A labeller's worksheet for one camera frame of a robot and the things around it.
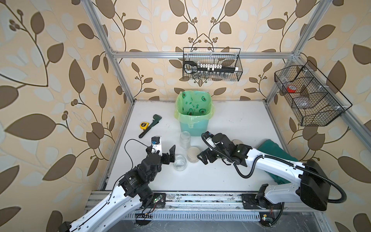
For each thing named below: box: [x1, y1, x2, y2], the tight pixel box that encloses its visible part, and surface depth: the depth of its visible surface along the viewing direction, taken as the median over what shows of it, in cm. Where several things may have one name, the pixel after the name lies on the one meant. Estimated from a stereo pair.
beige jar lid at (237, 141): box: [231, 138, 244, 145], surface depth 99 cm
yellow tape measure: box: [139, 121, 150, 131], surface depth 106 cm
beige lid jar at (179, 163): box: [172, 154, 187, 172], surface depth 87 cm
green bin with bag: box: [173, 90, 215, 137], surface depth 93 cm
